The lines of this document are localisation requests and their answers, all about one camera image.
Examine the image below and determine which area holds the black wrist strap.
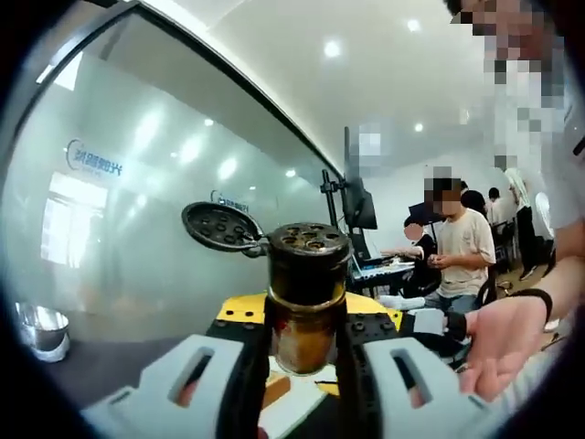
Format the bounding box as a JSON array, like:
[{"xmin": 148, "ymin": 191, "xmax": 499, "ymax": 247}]
[{"xmin": 502, "ymin": 287, "xmax": 555, "ymax": 322}]

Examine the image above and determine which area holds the white cloth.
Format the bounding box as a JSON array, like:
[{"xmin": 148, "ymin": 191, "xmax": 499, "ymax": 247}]
[{"xmin": 378, "ymin": 294, "xmax": 427, "ymax": 311}]

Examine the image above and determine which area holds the dark keyboard blue light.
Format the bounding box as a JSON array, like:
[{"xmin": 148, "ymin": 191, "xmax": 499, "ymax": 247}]
[{"xmin": 351, "ymin": 258, "xmax": 415, "ymax": 283}]

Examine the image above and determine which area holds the white green-rimmed cutting board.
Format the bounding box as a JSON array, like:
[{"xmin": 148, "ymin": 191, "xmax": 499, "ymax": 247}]
[{"xmin": 259, "ymin": 365, "xmax": 342, "ymax": 439}]

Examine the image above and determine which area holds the person's torso white shirt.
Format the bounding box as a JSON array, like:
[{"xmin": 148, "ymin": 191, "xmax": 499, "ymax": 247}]
[{"xmin": 538, "ymin": 59, "xmax": 585, "ymax": 241}]

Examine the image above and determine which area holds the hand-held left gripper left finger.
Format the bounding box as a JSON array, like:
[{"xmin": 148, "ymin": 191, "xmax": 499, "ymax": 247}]
[{"xmin": 80, "ymin": 294, "xmax": 271, "ymax": 439}]

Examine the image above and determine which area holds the glass pepper bottle black cap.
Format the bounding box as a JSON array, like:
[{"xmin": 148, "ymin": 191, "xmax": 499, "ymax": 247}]
[{"xmin": 181, "ymin": 200, "xmax": 353, "ymax": 377}]

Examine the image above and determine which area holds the person's right hand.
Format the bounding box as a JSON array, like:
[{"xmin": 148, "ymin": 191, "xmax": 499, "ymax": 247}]
[{"xmin": 459, "ymin": 294, "xmax": 550, "ymax": 404}]

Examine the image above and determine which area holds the stainless steel bowl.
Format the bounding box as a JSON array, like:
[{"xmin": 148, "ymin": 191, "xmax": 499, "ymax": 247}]
[{"xmin": 16, "ymin": 300, "xmax": 71, "ymax": 363}]

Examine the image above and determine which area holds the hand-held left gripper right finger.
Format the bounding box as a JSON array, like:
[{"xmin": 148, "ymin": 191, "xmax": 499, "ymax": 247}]
[{"xmin": 335, "ymin": 294, "xmax": 502, "ymax": 439}]

